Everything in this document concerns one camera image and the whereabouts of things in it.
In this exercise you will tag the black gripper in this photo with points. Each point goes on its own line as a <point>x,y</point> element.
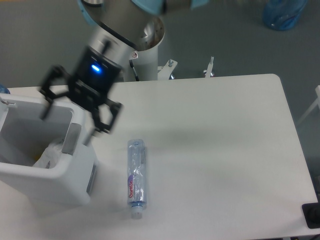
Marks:
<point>92,80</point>

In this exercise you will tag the white paper carton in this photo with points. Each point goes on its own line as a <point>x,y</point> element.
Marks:
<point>51,154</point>

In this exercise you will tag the clear plastic water bottle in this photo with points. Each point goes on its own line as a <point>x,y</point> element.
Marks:
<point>136,178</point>

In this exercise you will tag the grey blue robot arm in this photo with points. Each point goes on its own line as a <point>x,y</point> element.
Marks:
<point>120,24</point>

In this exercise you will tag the yellow white trash in bin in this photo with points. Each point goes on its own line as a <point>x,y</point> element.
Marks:
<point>35,155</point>

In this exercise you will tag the white trash can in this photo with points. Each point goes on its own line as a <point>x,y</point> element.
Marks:
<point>22,131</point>

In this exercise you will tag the blue object at left edge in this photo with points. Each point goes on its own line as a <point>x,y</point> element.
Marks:
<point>4,90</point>

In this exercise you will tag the blue plastic bag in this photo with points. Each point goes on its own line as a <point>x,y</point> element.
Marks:
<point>282,15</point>

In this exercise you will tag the black device at table edge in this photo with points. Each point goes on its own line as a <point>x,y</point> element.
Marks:
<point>311,212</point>

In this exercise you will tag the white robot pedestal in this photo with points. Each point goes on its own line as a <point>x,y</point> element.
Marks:
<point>143,62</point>

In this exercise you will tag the white frame at right edge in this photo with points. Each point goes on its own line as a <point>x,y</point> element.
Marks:
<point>314,105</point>

